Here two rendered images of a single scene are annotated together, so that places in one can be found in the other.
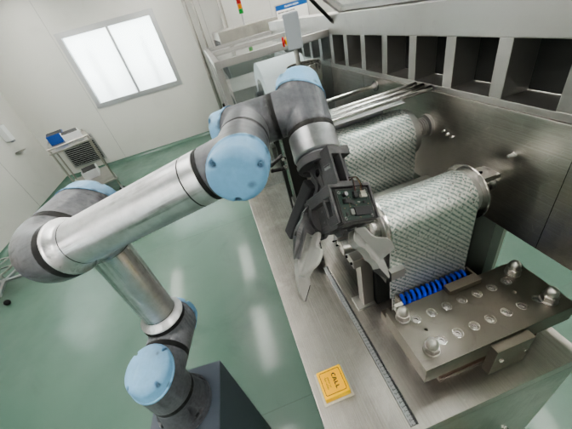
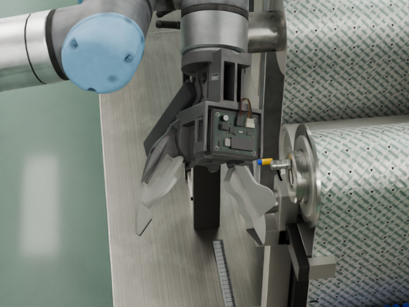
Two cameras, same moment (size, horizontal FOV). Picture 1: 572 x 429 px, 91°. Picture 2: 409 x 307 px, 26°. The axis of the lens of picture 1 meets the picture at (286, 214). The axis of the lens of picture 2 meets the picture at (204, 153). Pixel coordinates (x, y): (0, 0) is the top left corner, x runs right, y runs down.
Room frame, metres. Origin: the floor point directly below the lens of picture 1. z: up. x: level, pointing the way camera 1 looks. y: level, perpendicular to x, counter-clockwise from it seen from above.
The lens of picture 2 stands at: (-0.43, -0.05, 2.07)
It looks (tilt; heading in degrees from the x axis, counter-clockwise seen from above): 39 degrees down; 359
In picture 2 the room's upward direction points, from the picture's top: straight up
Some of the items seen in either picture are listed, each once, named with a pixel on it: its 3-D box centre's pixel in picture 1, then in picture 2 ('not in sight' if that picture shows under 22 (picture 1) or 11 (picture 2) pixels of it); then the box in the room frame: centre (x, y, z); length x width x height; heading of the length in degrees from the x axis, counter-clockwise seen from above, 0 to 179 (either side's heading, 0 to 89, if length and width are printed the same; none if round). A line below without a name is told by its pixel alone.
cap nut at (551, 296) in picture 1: (551, 294); not in sight; (0.33, -0.56, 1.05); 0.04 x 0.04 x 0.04
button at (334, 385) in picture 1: (333, 383); not in sight; (0.33, 0.00, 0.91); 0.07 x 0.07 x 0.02; 7
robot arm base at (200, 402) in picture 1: (178, 397); not in sight; (0.39, 0.42, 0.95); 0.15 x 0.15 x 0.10
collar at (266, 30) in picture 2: not in sight; (262, 31); (0.76, -0.16, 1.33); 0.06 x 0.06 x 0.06; 7
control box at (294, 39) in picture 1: (289, 31); not in sight; (1.07, -0.18, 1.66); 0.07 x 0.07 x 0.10; 81
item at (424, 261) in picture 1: (429, 260); (388, 266); (0.47, -0.33, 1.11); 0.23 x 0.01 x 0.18; 97
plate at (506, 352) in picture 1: (508, 353); not in sight; (0.27, -0.42, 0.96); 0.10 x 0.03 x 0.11; 97
